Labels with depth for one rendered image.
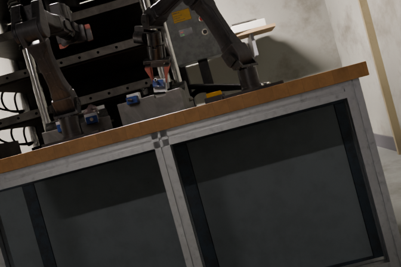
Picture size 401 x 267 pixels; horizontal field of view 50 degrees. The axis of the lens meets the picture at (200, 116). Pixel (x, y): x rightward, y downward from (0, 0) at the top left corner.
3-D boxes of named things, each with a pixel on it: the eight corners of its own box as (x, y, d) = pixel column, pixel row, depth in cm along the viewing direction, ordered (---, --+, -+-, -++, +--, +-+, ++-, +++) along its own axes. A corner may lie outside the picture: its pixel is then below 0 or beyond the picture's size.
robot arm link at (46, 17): (46, 23, 155) (3, 3, 125) (69, 16, 155) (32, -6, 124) (55, 56, 155) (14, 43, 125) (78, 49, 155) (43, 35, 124)
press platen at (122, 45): (150, 42, 249) (148, 33, 249) (-24, 90, 257) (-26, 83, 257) (168, 55, 323) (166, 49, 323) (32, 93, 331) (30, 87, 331)
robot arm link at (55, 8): (48, 11, 163) (34, 3, 151) (70, 5, 162) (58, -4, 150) (56, 40, 163) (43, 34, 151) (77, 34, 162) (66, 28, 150)
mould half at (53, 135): (113, 129, 166) (105, 101, 166) (45, 147, 161) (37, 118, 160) (110, 130, 215) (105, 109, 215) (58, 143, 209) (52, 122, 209)
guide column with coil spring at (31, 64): (72, 202, 251) (12, -12, 248) (63, 204, 251) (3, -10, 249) (75, 199, 256) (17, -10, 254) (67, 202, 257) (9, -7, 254)
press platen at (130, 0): (140, 1, 252) (138, -7, 251) (-32, 51, 259) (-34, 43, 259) (159, 22, 321) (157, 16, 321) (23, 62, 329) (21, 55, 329)
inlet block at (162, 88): (162, 86, 160) (161, 72, 161) (148, 87, 160) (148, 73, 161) (167, 93, 173) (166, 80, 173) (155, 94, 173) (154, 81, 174)
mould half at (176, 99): (185, 109, 168) (176, 76, 168) (122, 126, 170) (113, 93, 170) (195, 107, 218) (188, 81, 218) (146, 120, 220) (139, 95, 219)
